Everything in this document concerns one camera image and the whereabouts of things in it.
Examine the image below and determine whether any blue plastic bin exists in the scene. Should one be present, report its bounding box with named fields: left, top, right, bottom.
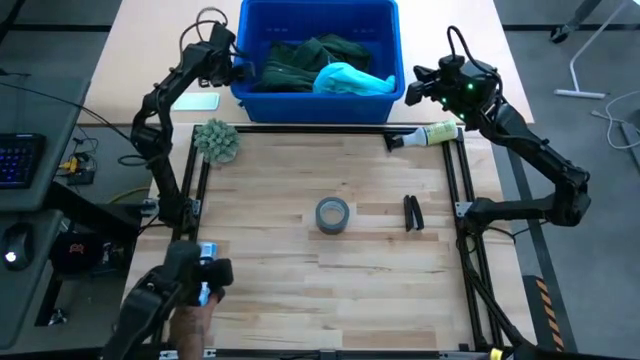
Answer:
left=230, top=0, right=406, bottom=125

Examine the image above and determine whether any black computer mouse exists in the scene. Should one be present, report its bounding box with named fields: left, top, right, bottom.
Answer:
left=1, top=222, right=35, bottom=272

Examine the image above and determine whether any white floor cable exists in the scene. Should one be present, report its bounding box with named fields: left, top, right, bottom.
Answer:
left=591, top=89, right=640, bottom=151

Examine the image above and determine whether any small electronics board yellow plug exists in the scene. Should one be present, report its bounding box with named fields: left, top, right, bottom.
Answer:
left=57, top=152, right=97, bottom=187

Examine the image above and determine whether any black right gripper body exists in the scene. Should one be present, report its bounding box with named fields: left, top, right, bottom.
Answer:
left=432, top=53, right=501, bottom=124

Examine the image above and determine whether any black aluminium table frame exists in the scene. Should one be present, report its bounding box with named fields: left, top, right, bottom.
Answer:
left=149, top=123, right=539, bottom=360

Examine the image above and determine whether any thin black desk cable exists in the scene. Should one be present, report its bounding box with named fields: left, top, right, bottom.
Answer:
left=0, top=79, right=135, bottom=145

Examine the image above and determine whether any white phone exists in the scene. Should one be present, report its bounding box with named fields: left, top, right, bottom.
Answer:
left=171, top=91, right=221, bottom=112

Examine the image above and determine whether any yellow cable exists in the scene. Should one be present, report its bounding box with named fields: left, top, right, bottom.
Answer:
left=107, top=186, right=151, bottom=205

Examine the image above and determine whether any black chair base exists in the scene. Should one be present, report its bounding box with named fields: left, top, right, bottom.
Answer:
left=549, top=0, right=604, bottom=44

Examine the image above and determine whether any green succulent plant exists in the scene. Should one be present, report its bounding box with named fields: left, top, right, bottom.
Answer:
left=193, top=118, right=241, bottom=165

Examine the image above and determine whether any grey duct tape roll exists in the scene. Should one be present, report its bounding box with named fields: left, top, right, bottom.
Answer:
left=314, top=196, right=351, bottom=235

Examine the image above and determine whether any person's hand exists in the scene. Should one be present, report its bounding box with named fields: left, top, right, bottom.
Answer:
left=168, top=294, right=221, bottom=360

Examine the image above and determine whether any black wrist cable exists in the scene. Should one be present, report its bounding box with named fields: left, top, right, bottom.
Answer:
left=178, top=6, right=230, bottom=49
left=446, top=24, right=503, bottom=89

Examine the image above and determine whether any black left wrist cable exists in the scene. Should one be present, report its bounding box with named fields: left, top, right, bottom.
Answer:
left=178, top=6, right=230, bottom=49

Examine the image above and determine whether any black stapler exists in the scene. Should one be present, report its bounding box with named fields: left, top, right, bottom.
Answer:
left=402, top=194, right=426, bottom=233

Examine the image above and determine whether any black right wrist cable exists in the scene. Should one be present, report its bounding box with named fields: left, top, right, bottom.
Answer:
left=446, top=24, right=503, bottom=89

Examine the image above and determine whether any black yellow-striped floor plate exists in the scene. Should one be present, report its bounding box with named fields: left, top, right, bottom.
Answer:
left=522, top=274, right=579, bottom=354

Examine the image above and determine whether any grey side desk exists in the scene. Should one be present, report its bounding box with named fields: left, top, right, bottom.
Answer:
left=0, top=74, right=92, bottom=351

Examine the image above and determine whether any white floor stand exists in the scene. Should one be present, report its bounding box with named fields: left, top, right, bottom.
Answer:
left=553, top=0, right=639, bottom=100

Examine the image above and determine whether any person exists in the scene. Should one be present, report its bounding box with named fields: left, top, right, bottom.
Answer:
left=102, top=239, right=235, bottom=360

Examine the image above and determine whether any turquoise shirt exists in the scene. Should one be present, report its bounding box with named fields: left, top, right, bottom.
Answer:
left=312, top=61, right=397, bottom=97

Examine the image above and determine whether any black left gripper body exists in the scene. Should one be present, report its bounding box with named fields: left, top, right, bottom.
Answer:
left=198, top=22, right=240, bottom=89

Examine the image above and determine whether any black keyboard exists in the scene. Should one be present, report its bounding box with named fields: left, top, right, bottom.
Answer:
left=0, top=132, right=47, bottom=190

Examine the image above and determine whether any blue toothpaste tube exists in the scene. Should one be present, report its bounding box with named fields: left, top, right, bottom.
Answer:
left=197, top=241, right=219, bottom=307

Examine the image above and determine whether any black cap red logo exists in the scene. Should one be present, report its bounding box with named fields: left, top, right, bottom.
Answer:
left=49, top=230, right=107, bottom=275

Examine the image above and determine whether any dark green buttoned knit shirt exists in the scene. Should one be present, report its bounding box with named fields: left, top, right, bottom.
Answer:
left=279, top=33, right=374, bottom=76

